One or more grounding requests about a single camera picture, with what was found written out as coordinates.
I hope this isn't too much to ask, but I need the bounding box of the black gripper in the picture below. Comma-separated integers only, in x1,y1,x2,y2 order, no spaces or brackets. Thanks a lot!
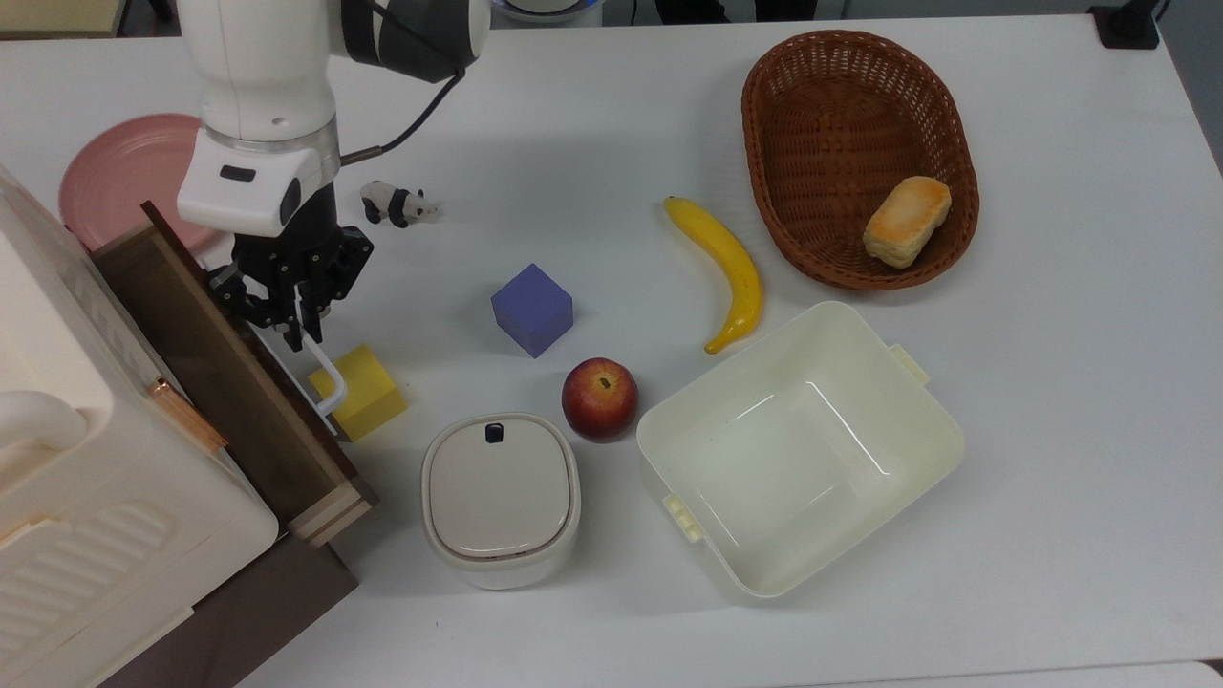
210,185,375,353

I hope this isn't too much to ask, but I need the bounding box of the brown drawer with white handle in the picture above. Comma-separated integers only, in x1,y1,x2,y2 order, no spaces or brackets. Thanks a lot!
91,201,378,548

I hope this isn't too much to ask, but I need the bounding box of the dark brown drawer housing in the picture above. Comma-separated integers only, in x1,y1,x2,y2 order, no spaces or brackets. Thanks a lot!
96,540,359,688

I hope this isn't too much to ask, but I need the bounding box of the panda figurine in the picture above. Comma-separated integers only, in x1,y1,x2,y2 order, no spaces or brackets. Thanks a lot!
359,181,440,228

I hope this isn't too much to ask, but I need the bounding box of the yellow foam cube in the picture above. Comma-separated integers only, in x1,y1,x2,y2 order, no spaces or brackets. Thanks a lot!
307,344,409,442

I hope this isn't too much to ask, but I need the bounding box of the pink plate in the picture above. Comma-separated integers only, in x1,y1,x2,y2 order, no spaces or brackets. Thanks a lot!
59,114,225,254

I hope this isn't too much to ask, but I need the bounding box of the purple foam cube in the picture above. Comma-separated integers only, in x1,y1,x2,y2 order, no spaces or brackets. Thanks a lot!
490,264,575,359

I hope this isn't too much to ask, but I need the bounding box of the cream toy cabinet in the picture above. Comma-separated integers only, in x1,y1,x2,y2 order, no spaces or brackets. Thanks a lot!
0,162,280,688

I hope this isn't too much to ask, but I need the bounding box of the small cream lidded bin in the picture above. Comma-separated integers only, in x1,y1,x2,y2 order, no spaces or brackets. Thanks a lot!
420,413,582,591

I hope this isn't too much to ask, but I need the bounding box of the red apple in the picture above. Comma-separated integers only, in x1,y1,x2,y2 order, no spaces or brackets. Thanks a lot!
561,357,639,442

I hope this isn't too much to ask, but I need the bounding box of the tan wooden furniture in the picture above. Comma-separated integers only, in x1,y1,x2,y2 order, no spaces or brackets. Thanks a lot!
0,0,128,39

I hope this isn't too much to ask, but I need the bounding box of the yellow banana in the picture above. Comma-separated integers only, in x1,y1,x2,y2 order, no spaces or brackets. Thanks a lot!
663,196,764,355

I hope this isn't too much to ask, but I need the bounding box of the cream plastic tub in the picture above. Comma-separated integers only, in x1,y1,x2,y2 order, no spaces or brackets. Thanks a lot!
635,301,965,600

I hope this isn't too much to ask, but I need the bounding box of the brown wicker basket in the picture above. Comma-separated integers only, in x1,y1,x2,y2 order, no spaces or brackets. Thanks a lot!
740,30,981,291

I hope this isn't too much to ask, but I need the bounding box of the toasted bread loaf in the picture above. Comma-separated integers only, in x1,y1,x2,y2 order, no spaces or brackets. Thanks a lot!
862,176,953,269

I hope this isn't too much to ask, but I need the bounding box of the black stand base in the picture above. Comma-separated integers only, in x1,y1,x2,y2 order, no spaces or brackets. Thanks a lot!
1087,0,1162,51

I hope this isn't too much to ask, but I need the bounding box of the orange cabinet door handle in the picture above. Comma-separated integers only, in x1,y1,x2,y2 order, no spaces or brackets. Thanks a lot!
145,376,230,452

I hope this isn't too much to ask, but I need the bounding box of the white robot base blue ring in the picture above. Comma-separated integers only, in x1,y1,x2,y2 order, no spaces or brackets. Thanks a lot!
490,0,608,25

